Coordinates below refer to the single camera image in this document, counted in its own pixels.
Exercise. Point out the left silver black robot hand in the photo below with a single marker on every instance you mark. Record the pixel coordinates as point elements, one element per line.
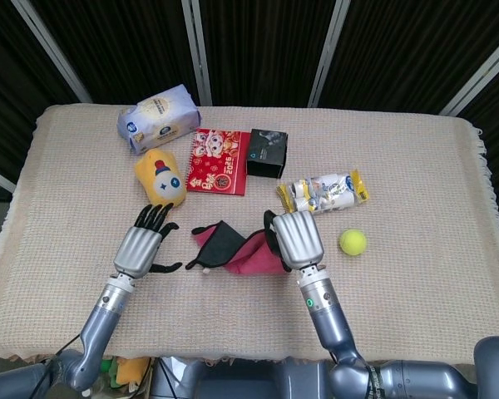
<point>137,249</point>

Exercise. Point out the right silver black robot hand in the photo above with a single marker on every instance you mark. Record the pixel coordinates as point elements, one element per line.
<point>299,239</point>

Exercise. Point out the black and pink cloth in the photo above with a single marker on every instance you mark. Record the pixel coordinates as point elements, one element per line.
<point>249,259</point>

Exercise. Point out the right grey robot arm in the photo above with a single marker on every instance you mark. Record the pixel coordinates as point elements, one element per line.
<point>332,324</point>

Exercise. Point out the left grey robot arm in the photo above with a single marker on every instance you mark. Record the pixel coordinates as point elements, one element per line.
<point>100,324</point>

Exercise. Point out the yellow-green tennis ball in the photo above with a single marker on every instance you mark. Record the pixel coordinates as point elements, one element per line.
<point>352,242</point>

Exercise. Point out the white rolls yellow pack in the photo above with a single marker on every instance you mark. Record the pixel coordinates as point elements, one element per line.
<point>332,193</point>

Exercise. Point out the yellow plush toy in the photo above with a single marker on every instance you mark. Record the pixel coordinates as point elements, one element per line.
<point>160,178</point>

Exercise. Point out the black cardboard box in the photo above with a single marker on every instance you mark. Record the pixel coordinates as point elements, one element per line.
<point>266,156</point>

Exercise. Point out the red spiral calendar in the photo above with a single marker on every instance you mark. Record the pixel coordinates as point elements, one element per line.
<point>218,164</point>

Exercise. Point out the beige woven tablecloth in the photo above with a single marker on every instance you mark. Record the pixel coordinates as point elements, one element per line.
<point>399,299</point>

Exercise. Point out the yellow stuffed toy under table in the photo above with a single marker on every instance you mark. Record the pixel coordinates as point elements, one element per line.
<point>131,370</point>

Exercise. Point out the green toy under table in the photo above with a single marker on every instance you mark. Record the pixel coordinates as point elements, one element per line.
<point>107,367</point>

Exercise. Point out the purple tissue pack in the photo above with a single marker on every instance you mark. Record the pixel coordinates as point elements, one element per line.
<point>160,116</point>

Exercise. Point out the grey-blue robot torso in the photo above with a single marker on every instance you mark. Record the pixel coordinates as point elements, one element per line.
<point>249,380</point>

